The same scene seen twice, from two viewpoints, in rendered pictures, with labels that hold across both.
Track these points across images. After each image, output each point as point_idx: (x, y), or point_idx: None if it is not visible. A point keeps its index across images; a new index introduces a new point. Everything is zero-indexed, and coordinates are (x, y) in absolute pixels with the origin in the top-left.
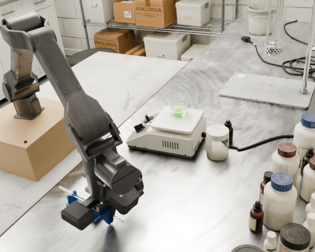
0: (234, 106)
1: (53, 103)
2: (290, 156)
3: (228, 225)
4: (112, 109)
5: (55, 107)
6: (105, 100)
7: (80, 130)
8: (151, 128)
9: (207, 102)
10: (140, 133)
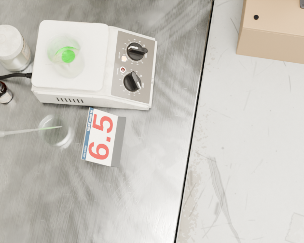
0: (0, 211)
1: (295, 24)
2: None
3: None
4: (237, 158)
5: (281, 11)
6: (270, 190)
7: None
8: (109, 35)
9: (55, 220)
10: (130, 35)
